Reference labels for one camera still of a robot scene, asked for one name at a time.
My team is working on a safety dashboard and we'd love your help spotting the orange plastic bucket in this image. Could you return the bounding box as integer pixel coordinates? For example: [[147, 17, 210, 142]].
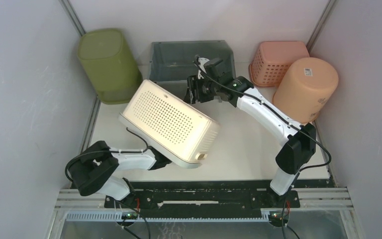
[[273, 57, 339, 124]]

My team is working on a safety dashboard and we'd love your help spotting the green perforated waste bin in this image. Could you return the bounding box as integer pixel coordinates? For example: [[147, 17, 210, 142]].
[[77, 28, 143, 105]]

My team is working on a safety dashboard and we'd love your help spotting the left aluminium frame post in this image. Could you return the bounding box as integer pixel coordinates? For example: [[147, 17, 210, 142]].
[[59, 0, 86, 36]]

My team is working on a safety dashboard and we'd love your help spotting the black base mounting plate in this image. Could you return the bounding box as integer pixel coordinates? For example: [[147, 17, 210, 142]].
[[71, 179, 335, 219]]

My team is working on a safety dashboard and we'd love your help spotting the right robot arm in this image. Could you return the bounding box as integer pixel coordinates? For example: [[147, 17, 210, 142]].
[[184, 56, 316, 207]]

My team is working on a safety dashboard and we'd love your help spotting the aluminium front rail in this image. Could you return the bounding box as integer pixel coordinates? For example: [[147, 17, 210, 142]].
[[54, 188, 355, 223]]

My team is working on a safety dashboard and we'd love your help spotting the grey plastic storage bin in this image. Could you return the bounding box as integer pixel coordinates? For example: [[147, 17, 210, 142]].
[[148, 40, 236, 99]]

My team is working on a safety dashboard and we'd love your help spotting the cream perforated plastic basket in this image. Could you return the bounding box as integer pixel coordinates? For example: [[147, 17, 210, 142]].
[[118, 80, 220, 169]]

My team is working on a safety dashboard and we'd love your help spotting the right aluminium frame post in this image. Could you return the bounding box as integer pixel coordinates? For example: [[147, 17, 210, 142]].
[[306, 0, 338, 53]]

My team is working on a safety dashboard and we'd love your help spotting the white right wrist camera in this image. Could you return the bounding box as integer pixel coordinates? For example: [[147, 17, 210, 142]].
[[197, 57, 209, 73]]

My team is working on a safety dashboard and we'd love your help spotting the black right camera cable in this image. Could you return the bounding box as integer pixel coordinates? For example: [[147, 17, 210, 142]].
[[192, 54, 332, 239]]

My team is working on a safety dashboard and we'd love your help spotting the aluminium frame post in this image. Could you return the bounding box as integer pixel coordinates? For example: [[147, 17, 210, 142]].
[[59, 0, 86, 36], [306, 0, 338, 53]]

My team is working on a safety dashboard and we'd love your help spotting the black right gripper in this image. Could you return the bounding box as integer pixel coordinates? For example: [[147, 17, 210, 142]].
[[182, 75, 219, 106]]

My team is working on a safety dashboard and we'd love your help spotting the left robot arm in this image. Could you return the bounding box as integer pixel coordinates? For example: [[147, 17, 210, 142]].
[[65, 140, 172, 208]]

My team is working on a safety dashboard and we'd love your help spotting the pink perforated plastic basket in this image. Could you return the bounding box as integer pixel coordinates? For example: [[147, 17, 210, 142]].
[[249, 41, 309, 87]]

